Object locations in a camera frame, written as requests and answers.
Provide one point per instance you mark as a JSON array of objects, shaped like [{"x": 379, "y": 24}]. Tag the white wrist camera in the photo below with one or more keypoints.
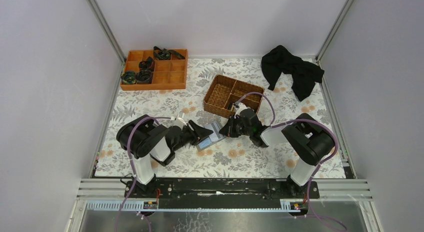
[
  {"x": 179, "y": 120},
  {"x": 242, "y": 107}
]

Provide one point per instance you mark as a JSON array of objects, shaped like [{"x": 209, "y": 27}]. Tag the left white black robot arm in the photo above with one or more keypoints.
[{"x": 145, "y": 138}]

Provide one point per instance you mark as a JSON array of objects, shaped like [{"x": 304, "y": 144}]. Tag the black crumpled cloth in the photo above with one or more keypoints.
[{"x": 304, "y": 74}]

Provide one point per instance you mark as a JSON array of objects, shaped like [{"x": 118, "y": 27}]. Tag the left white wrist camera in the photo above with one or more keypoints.
[{"x": 179, "y": 120}]

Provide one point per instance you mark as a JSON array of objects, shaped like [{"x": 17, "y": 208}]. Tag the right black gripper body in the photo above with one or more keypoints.
[{"x": 232, "y": 128}]

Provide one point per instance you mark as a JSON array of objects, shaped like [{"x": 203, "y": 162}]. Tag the orange compartment tray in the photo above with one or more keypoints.
[{"x": 156, "y": 69}]

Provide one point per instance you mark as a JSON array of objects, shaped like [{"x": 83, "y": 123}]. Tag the grey leather card holder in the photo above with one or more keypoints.
[{"x": 212, "y": 139}]

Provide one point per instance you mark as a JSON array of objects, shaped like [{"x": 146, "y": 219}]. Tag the brown wicker divided basket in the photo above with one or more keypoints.
[{"x": 225, "y": 90}]

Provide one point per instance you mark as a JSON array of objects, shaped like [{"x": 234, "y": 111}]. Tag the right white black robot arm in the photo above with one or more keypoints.
[{"x": 311, "y": 140}]

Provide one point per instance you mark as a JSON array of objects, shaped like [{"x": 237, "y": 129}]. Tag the floral patterned table mat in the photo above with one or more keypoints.
[{"x": 230, "y": 157}]

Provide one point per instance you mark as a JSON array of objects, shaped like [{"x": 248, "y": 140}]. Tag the aluminium frame rail front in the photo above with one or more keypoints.
[{"x": 108, "y": 194}]

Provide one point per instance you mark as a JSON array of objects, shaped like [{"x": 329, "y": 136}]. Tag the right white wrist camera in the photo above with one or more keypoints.
[{"x": 242, "y": 107}]

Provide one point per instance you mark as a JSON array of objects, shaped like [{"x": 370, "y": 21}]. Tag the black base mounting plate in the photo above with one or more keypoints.
[{"x": 213, "y": 193}]

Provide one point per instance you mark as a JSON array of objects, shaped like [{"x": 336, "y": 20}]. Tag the cards stack in basket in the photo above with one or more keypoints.
[{"x": 232, "y": 106}]

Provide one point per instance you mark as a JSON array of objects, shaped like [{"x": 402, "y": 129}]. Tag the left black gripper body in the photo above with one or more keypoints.
[{"x": 191, "y": 132}]

